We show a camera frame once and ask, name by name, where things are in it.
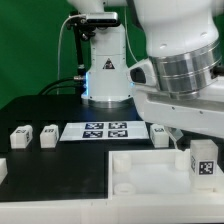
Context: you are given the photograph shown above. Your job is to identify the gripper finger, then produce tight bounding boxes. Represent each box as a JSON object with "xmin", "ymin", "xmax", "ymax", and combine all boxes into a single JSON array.
[{"xmin": 165, "ymin": 127, "xmax": 183, "ymax": 150}]

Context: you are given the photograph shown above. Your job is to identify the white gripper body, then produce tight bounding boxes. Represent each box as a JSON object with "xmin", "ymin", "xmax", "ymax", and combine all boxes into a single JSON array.
[{"xmin": 133, "ymin": 85, "xmax": 224, "ymax": 139}]

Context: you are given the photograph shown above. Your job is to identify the white square table top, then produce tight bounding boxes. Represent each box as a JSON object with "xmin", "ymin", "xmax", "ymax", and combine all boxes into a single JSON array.
[{"xmin": 108, "ymin": 149, "xmax": 224, "ymax": 199}]

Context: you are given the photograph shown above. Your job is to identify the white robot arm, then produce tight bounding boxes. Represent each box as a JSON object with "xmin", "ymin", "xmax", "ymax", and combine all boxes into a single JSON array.
[{"xmin": 111, "ymin": 0, "xmax": 224, "ymax": 139}]

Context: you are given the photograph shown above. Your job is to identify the AprilTag marker sheet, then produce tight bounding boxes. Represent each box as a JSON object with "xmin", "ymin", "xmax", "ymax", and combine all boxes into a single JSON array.
[{"xmin": 60, "ymin": 121, "xmax": 149, "ymax": 141}]

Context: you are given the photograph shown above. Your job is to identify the white left fence block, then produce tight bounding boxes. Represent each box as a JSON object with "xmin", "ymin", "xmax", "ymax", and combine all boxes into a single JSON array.
[{"xmin": 0, "ymin": 158, "xmax": 8, "ymax": 185}]

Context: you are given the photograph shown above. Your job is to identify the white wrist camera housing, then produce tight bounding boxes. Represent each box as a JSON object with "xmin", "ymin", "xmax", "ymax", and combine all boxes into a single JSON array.
[{"xmin": 127, "ymin": 59, "xmax": 156, "ymax": 87}]

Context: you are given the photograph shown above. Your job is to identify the white front fence rail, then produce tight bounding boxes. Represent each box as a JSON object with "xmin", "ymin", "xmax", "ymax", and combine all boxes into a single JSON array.
[{"xmin": 0, "ymin": 201, "xmax": 224, "ymax": 224}]

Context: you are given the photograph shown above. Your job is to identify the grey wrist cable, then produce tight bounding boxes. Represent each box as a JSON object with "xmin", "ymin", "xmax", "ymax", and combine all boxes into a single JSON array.
[{"xmin": 123, "ymin": 6, "xmax": 138, "ymax": 64}]

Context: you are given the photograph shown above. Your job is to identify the black base cables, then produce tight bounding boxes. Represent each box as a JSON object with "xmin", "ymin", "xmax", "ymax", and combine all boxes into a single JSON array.
[{"xmin": 37, "ymin": 77, "xmax": 86, "ymax": 96}]

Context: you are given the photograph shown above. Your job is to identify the black camera stand pole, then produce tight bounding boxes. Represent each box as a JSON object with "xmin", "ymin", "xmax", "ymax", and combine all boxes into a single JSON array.
[{"xmin": 66, "ymin": 12, "xmax": 95, "ymax": 84}]

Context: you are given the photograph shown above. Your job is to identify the grey camera on stand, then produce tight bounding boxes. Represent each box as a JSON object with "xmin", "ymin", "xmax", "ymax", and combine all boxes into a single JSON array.
[{"xmin": 86, "ymin": 12, "xmax": 120, "ymax": 27}]

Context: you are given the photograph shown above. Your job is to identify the grey camera cable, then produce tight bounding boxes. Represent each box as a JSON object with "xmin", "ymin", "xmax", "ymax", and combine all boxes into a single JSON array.
[{"xmin": 55, "ymin": 13, "xmax": 88, "ymax": 96}]

